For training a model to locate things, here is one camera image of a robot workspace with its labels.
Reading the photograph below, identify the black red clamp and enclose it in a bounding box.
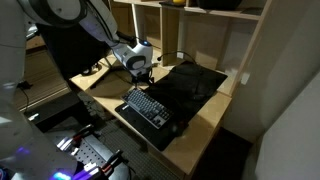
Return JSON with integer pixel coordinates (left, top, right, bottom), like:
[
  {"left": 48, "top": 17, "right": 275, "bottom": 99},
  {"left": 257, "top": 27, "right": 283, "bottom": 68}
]
[
  {"left": 71, "top": 149, "right": 131, "bottom": 180},
  {"left": 57, "top": 124, "right": 94, "bottom": 151}
]

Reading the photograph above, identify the yellow rubber duck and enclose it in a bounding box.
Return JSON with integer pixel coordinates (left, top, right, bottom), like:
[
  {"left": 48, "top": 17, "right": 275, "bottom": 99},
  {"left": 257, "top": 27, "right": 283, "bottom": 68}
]
[{"left": 172, "top": 0, "right": 186, "bottom": 5}]

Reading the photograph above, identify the black computer monitor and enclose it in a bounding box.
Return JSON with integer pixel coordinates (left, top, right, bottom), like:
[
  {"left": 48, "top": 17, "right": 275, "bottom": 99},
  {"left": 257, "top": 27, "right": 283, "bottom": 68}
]
[{"left": 37, "top": 24, "right": 111, "bottom": 80}]

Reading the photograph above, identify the black pouch case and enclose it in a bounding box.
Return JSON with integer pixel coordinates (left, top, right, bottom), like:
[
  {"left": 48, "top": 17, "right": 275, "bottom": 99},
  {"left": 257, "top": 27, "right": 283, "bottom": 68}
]
[{"left": 197, "top": 0, "right": 242, "bottom": 10}]

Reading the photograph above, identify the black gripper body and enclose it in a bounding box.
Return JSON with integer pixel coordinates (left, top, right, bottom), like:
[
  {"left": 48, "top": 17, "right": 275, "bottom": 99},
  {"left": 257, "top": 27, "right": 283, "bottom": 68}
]
[{"left": 131, "top": 68, "right": 154, "bottom": 86}]

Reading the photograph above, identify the black desk mat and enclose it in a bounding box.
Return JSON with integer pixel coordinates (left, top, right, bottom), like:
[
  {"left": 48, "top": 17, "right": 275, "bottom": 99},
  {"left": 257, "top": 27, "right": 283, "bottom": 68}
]
[{"left": 115, "top": 62, "right": 227, "bottom": 151}]

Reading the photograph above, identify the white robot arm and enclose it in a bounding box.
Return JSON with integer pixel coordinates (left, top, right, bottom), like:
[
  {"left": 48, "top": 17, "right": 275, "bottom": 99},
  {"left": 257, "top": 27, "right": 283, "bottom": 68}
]
[{"left": 0, "top": 0, "right": 152, "bottom": 180}]

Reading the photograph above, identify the black plate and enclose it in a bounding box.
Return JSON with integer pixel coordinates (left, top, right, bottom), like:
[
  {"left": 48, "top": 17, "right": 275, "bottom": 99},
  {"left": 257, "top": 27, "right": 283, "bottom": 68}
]
[{"left": 159, "top": 1, "right": 185, "bottom": 8}]

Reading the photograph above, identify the black gooseneck microphone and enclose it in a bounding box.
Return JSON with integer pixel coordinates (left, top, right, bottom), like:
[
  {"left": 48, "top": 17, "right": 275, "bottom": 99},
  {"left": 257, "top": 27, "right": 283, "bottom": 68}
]
[{"left": 156, "top": 50, "right": 197, "bottom": 66}]

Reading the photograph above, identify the black computer mouse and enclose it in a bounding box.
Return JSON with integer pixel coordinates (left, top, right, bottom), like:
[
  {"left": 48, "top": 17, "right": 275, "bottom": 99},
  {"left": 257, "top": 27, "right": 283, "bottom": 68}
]
[{"left": 169, "top": 121, "right": 188, "bottom": 137}]

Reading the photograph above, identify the grey mechanical keyboard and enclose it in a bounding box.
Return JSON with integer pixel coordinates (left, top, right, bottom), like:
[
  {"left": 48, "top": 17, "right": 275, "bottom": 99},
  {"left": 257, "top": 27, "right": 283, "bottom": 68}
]
[{"left": 121, "top": 88, "right": 174, "bottom": 129}]

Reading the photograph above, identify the wooden shelf unit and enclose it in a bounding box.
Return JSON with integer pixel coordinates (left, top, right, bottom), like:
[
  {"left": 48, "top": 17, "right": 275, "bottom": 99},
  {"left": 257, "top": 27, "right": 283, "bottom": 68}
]
[{"left": 113, "top": 0, "right": 274, "bottom": 96}]

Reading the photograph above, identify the perforated metal breadboard base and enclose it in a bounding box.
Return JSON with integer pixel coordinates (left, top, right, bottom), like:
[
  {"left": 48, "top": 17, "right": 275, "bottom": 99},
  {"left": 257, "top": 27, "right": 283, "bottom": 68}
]
[{"left": 43, "top": 124, "right": 134, "bottom": 180}]

